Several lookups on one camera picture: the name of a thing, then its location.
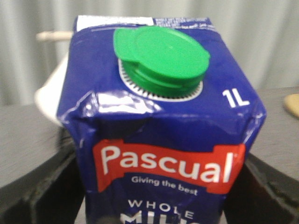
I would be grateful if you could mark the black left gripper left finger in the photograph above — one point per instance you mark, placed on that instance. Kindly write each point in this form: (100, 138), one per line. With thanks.
(50, 194)

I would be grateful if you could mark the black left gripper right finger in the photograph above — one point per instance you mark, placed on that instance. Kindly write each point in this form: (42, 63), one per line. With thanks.
(262, 195)

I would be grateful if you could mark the left white enamel mug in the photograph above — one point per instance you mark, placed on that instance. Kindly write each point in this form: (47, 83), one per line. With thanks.
(48, 96)

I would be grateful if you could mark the wooden mug tree stand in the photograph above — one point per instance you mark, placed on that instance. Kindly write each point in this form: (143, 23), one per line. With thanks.
(291, 104)

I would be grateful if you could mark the black wire mug rack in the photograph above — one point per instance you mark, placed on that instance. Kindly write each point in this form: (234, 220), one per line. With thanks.
(54, 36)

